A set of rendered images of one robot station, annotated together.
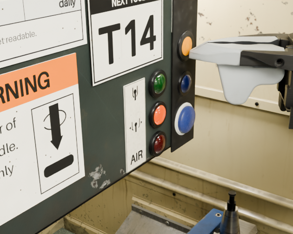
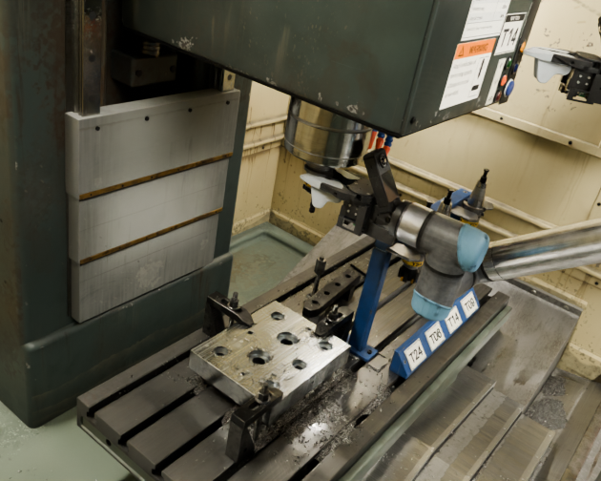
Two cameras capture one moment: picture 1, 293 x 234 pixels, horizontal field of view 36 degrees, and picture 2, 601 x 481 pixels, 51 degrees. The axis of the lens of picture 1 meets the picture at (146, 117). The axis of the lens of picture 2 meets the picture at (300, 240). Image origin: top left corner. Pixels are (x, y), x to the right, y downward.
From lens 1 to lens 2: 0.89 m
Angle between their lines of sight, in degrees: 8
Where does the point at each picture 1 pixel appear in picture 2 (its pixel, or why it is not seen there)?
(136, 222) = not seen: hidden behind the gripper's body
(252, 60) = (558, 59)
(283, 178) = (507, 187)
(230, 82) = (542, 70)
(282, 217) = (499, 221)
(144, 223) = not seen: hidden behind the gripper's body
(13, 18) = (490, 19)
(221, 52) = (543, 52)
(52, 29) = (495, 26)
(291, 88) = (572, 78)
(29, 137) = (475, 70)
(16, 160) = (469, 77)
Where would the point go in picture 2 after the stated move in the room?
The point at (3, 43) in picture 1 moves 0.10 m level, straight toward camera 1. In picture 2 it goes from (486, 28) to (520, 44)
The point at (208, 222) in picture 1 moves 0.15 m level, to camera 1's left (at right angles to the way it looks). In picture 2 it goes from (458, 195) to (405, 185)
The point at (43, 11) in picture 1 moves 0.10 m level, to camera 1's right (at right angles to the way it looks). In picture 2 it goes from (496, 17) to (553, 29)
